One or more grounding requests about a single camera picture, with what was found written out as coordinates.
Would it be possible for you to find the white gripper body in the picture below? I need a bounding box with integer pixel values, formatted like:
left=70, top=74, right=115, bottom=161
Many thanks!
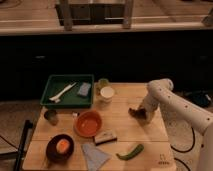
left=138, top=105, right=156, bottom=123

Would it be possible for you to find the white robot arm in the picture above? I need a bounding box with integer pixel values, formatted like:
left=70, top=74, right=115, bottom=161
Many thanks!
left=138, top=78, right=213, bottom=171

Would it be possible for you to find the green pepper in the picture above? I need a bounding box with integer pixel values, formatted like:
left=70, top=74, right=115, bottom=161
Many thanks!
left=116, top=144, right=144, bottom=161

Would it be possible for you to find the white cup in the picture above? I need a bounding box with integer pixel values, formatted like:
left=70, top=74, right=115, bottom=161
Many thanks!
left=100, top=86, right=115, bottom=102

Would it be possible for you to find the black and white eraser block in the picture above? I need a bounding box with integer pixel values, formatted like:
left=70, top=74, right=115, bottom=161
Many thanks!
left=93, top=130, right=117, bottom=146

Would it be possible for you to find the green cup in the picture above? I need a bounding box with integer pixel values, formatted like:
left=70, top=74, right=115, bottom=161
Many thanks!
left=97, top=78, right=109, bottom=90

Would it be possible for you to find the orange bowl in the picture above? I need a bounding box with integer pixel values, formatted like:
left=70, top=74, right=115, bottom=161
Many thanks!
left=74, top=110, right=102, bottom=138

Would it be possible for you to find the blue sponge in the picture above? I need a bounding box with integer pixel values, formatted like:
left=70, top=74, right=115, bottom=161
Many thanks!
left=78, top=83, right=91, bottom=97

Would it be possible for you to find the blue-grey cloth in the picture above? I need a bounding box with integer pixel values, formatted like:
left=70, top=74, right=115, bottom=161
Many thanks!
left=81, top=143, right=111, bottom=171

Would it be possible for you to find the green plastic tray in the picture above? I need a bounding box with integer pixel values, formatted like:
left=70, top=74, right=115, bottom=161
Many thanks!
left=40, top=74, right=94, bottom=109

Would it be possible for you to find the white plastic utensil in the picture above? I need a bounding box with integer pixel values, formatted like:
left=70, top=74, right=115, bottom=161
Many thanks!
left=49, top=82, right=77, bottom=103

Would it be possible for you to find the orange fruit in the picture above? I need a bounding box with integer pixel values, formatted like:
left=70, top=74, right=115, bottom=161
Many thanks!
left=56, top=139, right=70, bottom=154

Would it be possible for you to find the dark brown bowl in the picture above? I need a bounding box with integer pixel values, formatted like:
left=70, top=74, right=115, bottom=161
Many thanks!
left=46, top=134, right=74, bottom=163

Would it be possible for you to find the small metal cup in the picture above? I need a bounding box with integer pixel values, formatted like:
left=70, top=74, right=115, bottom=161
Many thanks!
left=44, top=109, right=59, bottom=126

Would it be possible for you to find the black metal stand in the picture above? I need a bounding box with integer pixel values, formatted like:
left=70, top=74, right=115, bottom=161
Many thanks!
left=0, top=120, right=33, bottom=171

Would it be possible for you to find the black cable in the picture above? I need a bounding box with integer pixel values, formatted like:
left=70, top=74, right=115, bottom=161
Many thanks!
left=170, top=125, right=197, bottom=171

